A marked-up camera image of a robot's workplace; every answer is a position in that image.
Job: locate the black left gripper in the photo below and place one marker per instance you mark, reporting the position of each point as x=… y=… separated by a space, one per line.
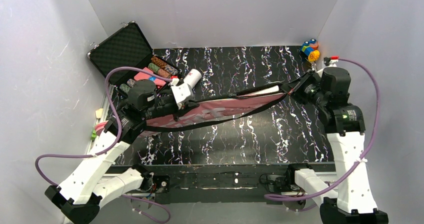
x=185 y=106

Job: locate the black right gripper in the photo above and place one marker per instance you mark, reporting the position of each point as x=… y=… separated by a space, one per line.
x=296 y=87

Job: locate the white shuttlecock tube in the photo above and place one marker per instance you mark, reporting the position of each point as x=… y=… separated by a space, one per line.
x=192 y=78

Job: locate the pink racket cover bag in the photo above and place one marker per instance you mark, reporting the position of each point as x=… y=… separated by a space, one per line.
x=198 y=113

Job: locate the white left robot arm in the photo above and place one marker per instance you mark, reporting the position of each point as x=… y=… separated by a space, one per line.
x=81 y=196

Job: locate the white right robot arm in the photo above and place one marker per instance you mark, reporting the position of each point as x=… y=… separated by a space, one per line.
x=349 y=200

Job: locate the beige wooden block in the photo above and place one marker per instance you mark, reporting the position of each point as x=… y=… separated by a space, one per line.
x=99 y=113

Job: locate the black poker chip case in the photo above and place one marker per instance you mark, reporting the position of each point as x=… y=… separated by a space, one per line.
x=127 y=47

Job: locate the black front mounting base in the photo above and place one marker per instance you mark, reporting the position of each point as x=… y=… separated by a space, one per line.
x=216 y=183

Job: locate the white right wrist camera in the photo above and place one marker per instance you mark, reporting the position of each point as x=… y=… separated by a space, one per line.
x=330 y=61

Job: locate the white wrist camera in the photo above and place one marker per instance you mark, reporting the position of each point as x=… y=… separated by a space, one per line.
x=330 y=61
x=182 y=93

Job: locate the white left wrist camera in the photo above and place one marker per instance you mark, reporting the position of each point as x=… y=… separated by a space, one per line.
x=182 y=93

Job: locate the green clip on rail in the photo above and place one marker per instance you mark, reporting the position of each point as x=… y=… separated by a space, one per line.
x=93 y=135

